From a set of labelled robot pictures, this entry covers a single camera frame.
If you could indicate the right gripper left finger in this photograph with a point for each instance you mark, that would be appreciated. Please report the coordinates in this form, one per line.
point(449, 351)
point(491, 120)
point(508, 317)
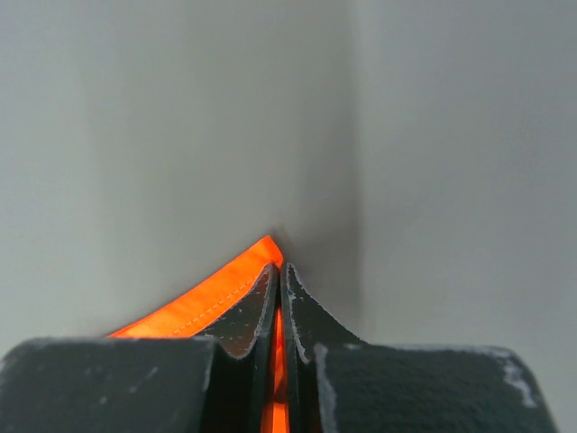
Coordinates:
point(216, 381)

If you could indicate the orange t shirt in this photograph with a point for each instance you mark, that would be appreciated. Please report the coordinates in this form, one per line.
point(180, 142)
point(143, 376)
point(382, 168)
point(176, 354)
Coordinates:
point(195, 310)

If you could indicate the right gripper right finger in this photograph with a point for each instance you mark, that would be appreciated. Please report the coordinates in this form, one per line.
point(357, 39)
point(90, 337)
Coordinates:
point(336, 382)

